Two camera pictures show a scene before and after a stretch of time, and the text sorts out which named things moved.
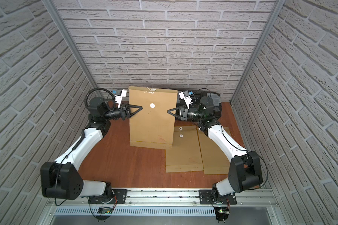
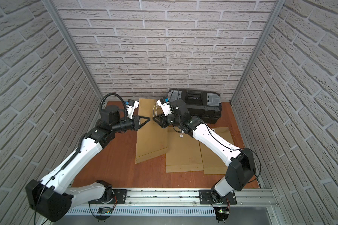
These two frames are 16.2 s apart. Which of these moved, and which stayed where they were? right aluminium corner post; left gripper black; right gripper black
Moved: right gripper black; left gripper black
Stayed: right aluminium corner post
